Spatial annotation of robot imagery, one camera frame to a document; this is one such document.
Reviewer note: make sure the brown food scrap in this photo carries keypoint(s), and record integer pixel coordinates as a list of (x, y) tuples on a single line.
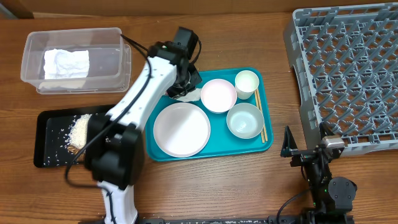
[(72, 149)]

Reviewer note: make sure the large white plate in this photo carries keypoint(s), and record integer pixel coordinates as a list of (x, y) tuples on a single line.
[(182, 130)]

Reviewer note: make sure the clear plastic bin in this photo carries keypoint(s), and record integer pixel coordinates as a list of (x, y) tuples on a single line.
[(110, 60)]

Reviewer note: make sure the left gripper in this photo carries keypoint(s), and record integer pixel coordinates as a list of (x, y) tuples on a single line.
[(176, 91)]

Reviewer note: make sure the wooden chopstick inner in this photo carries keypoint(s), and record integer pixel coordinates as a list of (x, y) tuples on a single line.
[(259, 106)]

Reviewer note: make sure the pink bowl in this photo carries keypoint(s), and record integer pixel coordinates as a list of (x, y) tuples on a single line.
[(218, 95)]

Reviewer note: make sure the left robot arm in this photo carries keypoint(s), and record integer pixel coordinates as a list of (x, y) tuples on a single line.
[(114, 152)]

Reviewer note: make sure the white paper cup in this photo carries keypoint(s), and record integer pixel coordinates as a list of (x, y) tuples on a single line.
[(246, 82)]

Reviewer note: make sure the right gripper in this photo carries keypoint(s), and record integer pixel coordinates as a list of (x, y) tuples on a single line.
[(289, 149)]

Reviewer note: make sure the grey-green bowl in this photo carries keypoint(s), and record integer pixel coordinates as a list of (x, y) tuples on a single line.
[(245, 120)]

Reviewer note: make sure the wooden chopstick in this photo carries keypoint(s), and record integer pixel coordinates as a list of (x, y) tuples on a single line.
[(259, 106), (265, 126)]

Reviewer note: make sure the black tray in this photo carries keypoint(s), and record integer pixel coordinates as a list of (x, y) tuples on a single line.
[(52, 134)]

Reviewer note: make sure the wooden chopstick outer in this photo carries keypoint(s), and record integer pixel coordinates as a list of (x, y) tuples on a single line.
[(265, 126)]

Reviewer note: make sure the large white paper napkin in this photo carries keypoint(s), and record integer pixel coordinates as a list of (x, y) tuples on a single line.
[(62, 64)]

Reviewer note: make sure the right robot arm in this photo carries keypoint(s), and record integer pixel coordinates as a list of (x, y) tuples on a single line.
[(332, 196)]

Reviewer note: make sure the grey dish rack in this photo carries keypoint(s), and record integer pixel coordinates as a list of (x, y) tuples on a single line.
[(345, 61)]

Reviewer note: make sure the pile of white rice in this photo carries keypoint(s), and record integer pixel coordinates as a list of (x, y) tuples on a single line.
[(78, 131)]

